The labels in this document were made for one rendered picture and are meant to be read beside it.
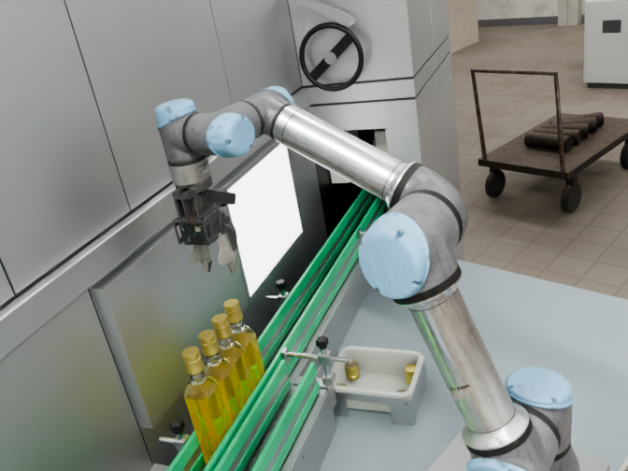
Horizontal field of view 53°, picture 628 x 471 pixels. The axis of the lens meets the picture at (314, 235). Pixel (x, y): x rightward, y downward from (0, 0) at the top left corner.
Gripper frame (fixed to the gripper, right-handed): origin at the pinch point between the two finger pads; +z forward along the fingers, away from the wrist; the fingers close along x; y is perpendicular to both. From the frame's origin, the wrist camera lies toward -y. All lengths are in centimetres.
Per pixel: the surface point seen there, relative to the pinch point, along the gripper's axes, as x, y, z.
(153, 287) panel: -11.9, 8.3, 1.0
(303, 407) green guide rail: 13.5, 2.6, 34.3
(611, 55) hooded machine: 100, -584, 93
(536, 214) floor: 46, -290, 126
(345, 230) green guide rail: -4, -83, 34
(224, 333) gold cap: 1.5, 7.0, 12.1
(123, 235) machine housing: -12.7, 11.0, -12.5
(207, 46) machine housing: -15, -40, -38
